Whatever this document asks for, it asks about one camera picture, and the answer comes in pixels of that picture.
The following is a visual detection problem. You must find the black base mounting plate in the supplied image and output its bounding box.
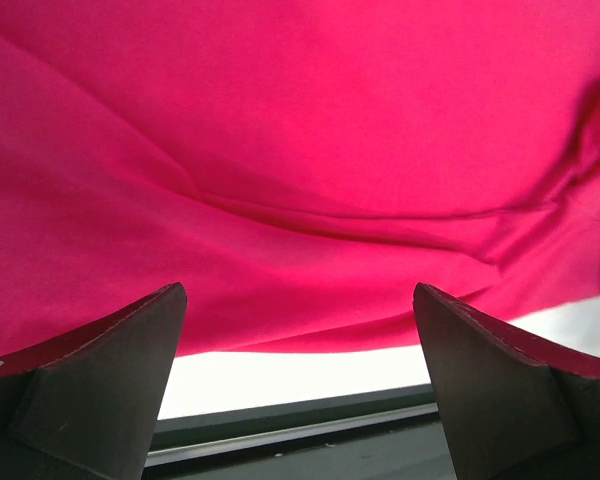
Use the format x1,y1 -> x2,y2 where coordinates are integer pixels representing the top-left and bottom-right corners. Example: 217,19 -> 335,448
142,385 -> 455,479

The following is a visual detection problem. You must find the pink t shirt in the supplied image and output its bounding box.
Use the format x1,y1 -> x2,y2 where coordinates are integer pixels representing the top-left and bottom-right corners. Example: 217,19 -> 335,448
0,1 -> 600,355

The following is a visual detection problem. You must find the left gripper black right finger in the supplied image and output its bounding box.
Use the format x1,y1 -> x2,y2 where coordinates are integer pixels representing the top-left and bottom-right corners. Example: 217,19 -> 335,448
413,283 -> 600,479

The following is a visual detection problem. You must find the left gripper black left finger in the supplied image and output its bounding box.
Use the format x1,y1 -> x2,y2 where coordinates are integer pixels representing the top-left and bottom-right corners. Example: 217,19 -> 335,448
0,283 -> 187,479

